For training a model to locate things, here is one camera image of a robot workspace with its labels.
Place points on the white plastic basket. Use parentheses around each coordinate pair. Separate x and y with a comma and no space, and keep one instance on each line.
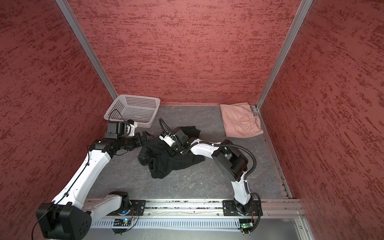
(140,109)

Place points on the black shorts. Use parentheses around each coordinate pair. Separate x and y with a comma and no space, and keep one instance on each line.
(157,158)

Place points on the corner aluminium post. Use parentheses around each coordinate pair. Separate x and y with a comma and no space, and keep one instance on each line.
(79,33)
(290,37)

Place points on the green circuit board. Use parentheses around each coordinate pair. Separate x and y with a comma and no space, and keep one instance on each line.
(246,224)
(121,223)

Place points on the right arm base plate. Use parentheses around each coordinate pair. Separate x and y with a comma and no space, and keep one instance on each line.
(233,208)

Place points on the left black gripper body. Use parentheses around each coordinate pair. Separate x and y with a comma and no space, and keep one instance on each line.
(130,142)

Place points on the right corner aluminium post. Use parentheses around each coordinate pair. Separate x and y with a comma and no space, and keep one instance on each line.
(290,37)

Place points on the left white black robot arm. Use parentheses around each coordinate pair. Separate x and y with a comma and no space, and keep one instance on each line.
(66,217)

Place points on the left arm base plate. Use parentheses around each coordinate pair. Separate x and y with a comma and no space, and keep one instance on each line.
(129,209)

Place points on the pink shorts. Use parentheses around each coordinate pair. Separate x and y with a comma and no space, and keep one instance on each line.
(240,122)

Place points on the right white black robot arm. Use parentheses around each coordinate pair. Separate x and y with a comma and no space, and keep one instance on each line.
(235,162)

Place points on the left corner aluminium post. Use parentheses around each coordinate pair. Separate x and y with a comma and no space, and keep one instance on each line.
(79,33)

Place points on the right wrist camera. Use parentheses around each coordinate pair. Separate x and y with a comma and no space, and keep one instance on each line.
(167,138)

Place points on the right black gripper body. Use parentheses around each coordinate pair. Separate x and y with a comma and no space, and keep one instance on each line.
(177,147)

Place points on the white slotted cable duct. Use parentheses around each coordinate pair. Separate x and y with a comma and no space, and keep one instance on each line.
(174,224)

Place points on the right green circuit board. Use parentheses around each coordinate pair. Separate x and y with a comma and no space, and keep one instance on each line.
(246,224)

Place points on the aluminium mounting rail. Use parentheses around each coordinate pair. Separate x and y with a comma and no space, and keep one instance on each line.
(213,209)

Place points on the left green circuit board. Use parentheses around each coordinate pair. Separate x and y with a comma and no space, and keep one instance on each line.
(121,223)

